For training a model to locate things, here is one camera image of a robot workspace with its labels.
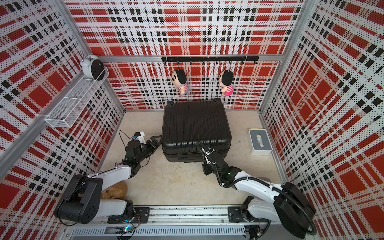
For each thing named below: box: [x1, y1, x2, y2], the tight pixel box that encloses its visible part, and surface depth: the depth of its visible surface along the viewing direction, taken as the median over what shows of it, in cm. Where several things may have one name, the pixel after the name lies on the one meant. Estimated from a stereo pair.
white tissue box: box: [248, 128, 273, 156], surface depth 98 cm
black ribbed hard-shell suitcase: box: [161, 98, 232, 163], surface depth 84 cm
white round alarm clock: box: [80, 54, 106, 81], surface depth 81 cm
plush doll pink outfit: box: [218, 70, 234, 96], surface depth 97 cm
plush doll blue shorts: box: [171, 69, 189, 95], surface depth 96 cm
